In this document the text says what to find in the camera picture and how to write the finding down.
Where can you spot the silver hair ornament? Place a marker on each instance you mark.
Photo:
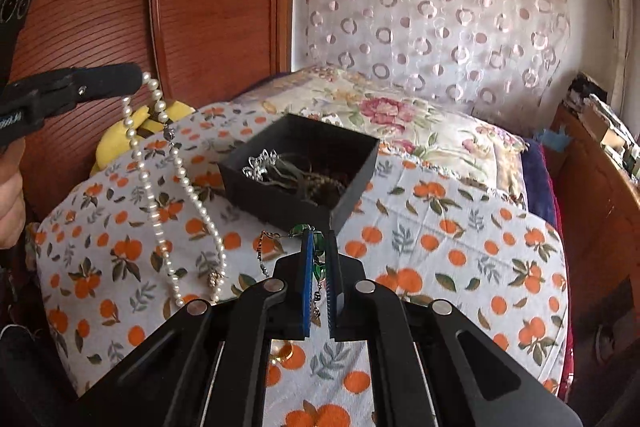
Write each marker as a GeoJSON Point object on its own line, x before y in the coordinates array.
{"type": "Point", "coordinates": [260, 162]}

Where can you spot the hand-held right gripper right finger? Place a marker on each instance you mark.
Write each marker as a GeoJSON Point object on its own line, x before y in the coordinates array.
{"type": "Point", "coordinates": [334, 302]}

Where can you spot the person's left hand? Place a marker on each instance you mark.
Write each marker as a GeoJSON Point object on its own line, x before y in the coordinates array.
{"type": "Point", "coordinates": [11, 197]}

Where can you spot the pile of books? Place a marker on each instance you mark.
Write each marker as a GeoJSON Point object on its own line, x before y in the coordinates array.
{"type": "Point", "coordinates": [607, 122]}

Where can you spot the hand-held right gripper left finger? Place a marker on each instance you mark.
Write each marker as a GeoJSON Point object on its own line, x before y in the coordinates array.
{"type": "Point", "coordinates": [302, 297]}

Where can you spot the dark purple blanket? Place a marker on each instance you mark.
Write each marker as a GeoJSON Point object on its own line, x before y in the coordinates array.
{"type": "Point", "coordinates": [537, 187]}

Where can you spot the circle print sheer curtain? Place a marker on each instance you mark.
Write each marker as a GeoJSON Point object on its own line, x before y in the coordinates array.
{"type": "Point", "coordinates": [425, 17]}

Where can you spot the floral quilted pillow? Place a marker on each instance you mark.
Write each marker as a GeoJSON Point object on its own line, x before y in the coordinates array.
{"type": "Point", "coordinates": [400, 117]}

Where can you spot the pale jade bangle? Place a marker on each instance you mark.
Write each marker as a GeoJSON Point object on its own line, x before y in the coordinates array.
{"type": "Point", "coordinates": [280, 172]}

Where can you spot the black square box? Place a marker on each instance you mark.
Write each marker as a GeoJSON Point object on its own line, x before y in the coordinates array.
{"type": "Point", "coordinates": [270, 202]}

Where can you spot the dark cloth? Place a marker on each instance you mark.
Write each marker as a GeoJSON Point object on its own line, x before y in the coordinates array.
{"type": "Point", "coordinates": [25, 357]}

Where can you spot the white window curtain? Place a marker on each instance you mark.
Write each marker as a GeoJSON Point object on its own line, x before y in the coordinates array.
{"type": "Point", "coordinates": [617, 7]}

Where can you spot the yellow plush toy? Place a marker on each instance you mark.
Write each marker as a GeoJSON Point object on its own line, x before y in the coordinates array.
{"type": "Point", "coordinates": [107, 147]}

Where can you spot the light blue bag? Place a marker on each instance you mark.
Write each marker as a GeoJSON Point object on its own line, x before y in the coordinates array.
{"type": "Point", "coordinates": [550, 138]}

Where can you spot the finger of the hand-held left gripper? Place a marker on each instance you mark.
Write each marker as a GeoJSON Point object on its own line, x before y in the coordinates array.
{"type": "Point", "coordinates": [107, 79]}

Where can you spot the wooden cabinet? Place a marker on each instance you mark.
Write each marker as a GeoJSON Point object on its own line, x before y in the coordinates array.
{"type": "Point", "coordinates": [600, 217]}

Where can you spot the orange fruit print blanket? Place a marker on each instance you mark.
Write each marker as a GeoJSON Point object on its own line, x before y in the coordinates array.
{"type": "Point", "coordinates": [425, 257]}

